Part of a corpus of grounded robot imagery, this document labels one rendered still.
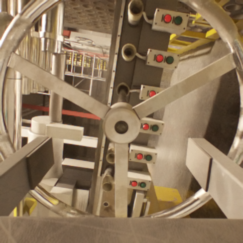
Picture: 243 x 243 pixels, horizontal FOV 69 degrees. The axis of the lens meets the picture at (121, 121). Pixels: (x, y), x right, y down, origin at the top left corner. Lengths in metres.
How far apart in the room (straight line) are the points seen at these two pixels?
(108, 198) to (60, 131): 0.55
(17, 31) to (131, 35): 0.81
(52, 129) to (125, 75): 0.59
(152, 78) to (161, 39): 0.20
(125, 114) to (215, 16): 0.16
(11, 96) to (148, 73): 0.69
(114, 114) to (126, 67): 0.80
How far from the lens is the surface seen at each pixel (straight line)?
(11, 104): 1.00
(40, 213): 1.54
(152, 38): 1.02
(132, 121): 0.23
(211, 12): 0.28
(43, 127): 1.28
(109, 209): 1.36
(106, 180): 1.01
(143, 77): 0.99
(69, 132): 1.20
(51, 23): 1.27
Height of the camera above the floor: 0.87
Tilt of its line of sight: 2 degrees down
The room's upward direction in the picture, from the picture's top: 81 degrees counter-clockwise
